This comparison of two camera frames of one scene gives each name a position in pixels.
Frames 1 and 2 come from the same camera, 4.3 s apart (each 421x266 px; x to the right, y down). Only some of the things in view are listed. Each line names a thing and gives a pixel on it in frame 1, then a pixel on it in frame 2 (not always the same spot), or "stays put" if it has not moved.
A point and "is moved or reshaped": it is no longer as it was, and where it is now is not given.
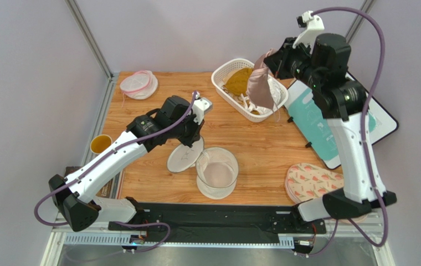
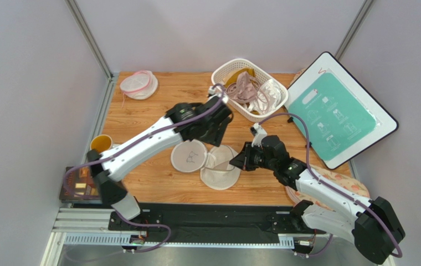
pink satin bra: [258, 87] -> [244, 90]
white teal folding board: [302, 106] stays put
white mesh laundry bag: [217, 168] is moved or reshaped
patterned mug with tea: [99, 143] stays put
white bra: [276, 93] stays put
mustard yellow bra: [237, 82] stays put
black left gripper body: [189, 128] -> [214, 134]
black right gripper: [280, 61] -> [250, 155]
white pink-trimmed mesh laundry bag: [140, 85] stays put
